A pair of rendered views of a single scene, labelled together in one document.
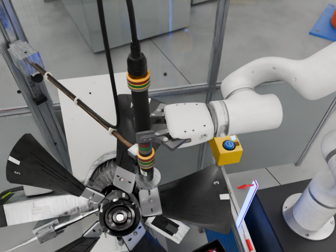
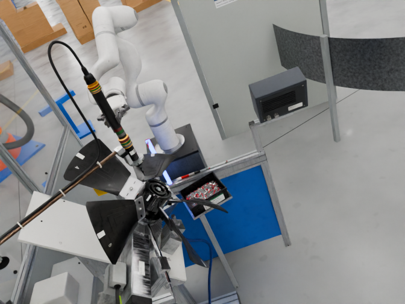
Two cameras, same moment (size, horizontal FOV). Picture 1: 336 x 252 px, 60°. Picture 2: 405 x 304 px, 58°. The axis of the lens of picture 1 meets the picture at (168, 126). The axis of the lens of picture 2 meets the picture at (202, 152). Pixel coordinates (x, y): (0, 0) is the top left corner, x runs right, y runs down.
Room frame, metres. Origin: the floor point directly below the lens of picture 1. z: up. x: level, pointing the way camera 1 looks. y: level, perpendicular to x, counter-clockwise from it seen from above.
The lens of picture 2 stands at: (-0.16, 1.19, 2.14)
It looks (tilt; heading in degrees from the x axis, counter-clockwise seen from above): 36 degrees down; 286
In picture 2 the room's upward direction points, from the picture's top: 23 degrees counter-clockwise
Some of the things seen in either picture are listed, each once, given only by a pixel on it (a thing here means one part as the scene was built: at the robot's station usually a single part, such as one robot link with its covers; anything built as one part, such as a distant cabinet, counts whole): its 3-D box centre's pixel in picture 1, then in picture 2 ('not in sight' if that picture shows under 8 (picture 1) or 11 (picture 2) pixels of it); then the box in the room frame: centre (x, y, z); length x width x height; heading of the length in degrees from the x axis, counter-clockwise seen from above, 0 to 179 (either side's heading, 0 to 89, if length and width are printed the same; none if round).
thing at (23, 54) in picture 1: (25, 58); not in sight; (0.86, 0.50, 1.42); 0.10 x 0.07 x 0.08; 46
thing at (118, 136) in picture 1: (77, 101); (61, 195); (0.64, 0.27, 1.41); 0.54 x 0.01 x 0.01; 46
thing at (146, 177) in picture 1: (143, 130); (113, 120); (0.43, 0.06, 1.53); 0.04 x 0.04 x 0.46
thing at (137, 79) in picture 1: (138, 79); (94, 87); (0.43, 0.06, 1.68); 0.04 x 0.04 x 0.03
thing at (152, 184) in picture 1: (144, 167); (129, 153); (0.43, 0.06, 1.37); 0.09 x 0.07 x 0.10; 46
